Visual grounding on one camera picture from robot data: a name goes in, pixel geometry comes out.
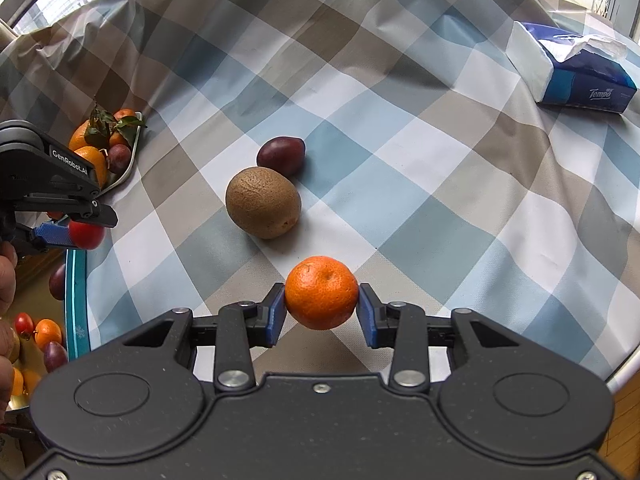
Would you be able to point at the dark purple plum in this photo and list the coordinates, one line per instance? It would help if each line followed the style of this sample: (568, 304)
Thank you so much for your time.
(284, 154)

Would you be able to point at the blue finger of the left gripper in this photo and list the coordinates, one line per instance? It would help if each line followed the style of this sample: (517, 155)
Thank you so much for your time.
(49, 235)
(89, 211)

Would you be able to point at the checkered blue brown tablecloth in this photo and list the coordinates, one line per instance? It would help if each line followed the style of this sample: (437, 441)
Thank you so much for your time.
(429, 170)

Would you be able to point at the large back orange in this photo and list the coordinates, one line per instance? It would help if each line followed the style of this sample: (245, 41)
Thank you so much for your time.
(78, 138)

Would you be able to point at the blue tissue pack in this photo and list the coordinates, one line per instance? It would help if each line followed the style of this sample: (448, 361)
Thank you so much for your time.
(562, 68)

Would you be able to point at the large front orange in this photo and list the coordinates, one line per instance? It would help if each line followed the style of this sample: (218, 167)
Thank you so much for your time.
(99, 161)

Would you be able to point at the large brown kiwi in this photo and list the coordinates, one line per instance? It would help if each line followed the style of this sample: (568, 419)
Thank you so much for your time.
(263, 203)

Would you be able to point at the light green fruit plate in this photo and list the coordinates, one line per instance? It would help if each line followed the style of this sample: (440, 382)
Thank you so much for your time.
(132, 129)

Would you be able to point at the small mandarin with leaves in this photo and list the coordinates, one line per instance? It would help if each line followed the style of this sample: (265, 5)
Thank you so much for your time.
(117, 139)

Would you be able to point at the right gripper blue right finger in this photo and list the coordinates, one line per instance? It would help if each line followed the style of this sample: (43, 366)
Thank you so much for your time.
(399, 326)

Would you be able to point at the gold metal tin tray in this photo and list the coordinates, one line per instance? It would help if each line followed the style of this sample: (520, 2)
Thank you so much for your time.
(36, 317)

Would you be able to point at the person's left hand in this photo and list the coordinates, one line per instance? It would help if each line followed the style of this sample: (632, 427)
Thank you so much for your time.
(8, 262)

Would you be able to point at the red tomato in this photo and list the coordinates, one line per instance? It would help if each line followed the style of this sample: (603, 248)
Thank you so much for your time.
(24, 326)
(86, 236)

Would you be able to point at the plum on plate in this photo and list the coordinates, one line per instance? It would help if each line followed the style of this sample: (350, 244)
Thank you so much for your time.
(119, 159)

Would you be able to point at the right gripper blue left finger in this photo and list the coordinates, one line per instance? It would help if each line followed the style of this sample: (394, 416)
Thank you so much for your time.
(240, 327)

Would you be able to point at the large orange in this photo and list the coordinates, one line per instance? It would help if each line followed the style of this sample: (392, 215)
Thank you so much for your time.
(78, 138)
(99, 161)

